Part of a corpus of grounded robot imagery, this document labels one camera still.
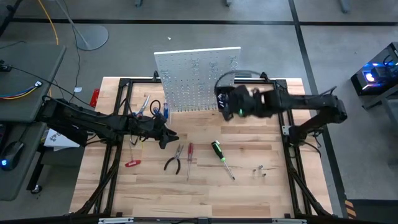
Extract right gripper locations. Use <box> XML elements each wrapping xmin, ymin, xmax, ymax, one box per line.
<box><xmin>220</xmin><ymin>83</ymin><xmax>272</xmax><ymax>122</ymax></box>

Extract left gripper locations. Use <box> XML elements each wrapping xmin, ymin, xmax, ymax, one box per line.
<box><xmin>129</xmin><ymin>116</ymin><xmax>180</xmax><ymax>150</ymax></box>

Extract black handled needle-nose pliers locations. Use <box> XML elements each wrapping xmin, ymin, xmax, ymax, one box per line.
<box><xmin>164</xmin><ymin>143</ymin><xmax>185</xmax><ymax>175</ymax></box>

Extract red handled screwdriver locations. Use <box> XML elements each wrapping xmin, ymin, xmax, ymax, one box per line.
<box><xmin>185</xmin><ymin>142</ymin><xmax>195</xmax><ymax>182</ymax></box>

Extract slim dark blue screwdriver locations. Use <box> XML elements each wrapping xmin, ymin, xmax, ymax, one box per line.
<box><xmin>162</xmin><ymin>102</ymin><xmax>170</xmax><ymax>125</ymax></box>

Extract large blue handled screwdriver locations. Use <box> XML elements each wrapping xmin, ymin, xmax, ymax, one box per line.
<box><xmin>152</xmin><ymin>107</ymin><xmax>165</xmax><ymax>124</ymax></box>

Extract blue red handled scissors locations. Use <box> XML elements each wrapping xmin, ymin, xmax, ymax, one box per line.
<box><xmin>134</xmin><ymin>95</ymin><xmax>151</xmax><ymax>119</ymax></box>

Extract green black handled screwdriver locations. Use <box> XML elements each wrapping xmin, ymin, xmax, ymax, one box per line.
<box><xmin>210</xmin><ymin>139</ymin><xmax>236</xmax><ymax>181</ymax></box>

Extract white perforated pegboard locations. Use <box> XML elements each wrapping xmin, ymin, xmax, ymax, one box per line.
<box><xmin>153</xmin><ymin>46</ymin><xmax>242</xmax><ymax>113</ymax></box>

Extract red flat object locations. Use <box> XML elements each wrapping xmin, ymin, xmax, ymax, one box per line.
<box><xmin>90</xmin><ymin>88</ymin><xmax>101</xmax><ymax>108</ymax></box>

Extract white paper sheet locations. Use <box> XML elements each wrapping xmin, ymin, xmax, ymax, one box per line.
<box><xmin>43</xmin><ymin>128</ymin><xmax>81</xmax><ymax>149</ymax></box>

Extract grey round stand base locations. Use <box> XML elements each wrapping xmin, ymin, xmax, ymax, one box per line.
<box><xmin>55</xmin><ymin>0</ymin><xmax>109</xmax><ymax>52</ymax></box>

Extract computer case with lights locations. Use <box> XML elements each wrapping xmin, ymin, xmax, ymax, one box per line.
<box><xmin>350</xmin><ymin>41</ymin><xmax>398</xmax><ymax>97</ymax></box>

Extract grey side desk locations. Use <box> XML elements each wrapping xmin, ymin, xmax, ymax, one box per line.
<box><xmin>0</xmin><ymin>42</ymin><xmax>68</xmax><ymax>202</ymax></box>

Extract black computer mouse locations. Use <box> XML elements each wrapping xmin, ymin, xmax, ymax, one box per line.
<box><xmin>0</xmin><ymin>140</ymin><xmax>25</xmax><ymax>172</ymax></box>

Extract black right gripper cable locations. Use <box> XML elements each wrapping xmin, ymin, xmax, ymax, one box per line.
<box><xmin>214</xmin><ymin>69</ymin><xmax>265</xmax><ymax>93</ymax></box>

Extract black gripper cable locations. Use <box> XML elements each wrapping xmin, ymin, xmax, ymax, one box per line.
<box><xmin>149</xmin><ymin>99</ymin><xmax>162</xmax><ymax>118</ymax></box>
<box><xmin>214</xmin><ymin>69</ymin><xmax>265</xmax><ymax>93</ymax></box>

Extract multi-hook wire rack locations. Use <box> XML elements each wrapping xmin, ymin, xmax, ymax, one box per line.
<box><xmin>172</xmin><ymin>105</ymin><xmax>218</xmax><ymax>113</ymax></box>

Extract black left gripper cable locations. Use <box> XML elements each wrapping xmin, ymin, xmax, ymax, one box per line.
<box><xmin>149</xmin><ymin>99</ymin><xmax>162</xmax><ymax>118</ymax></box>

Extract black metal table frame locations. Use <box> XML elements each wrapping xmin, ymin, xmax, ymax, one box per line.
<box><xmin>70</xmin><ymin>72</ymin><xmax>335</xmax><ymax>220</ymax></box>

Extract silver metal bracket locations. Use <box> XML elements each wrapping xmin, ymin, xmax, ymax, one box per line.
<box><xmin>98</xmin><ymin>217</ymin><xmax>134</xmax><ymax>224</ymax></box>
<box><xmin>272</xmin><ymin>218</ymin><xmax>308</xmax><ymax>224</ymax></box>

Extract thin black desk cable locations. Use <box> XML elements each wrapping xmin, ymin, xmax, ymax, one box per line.
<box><xmin>0</xmin><ymin>60</ymin><xmax>94</xmax><ymax>108</ymax></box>

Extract multicoloured ribbon cable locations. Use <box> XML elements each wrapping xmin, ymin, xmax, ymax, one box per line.
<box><xmin>0</xmin><ymin>80</ymin><xmax>43</xmax><ymax>101</ymax></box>

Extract yellow cable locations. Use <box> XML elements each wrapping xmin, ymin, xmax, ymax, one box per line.
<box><xmin>37</xmin><ymin>0</ymin><xmax>60</xmax><ymax>99</ymax></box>

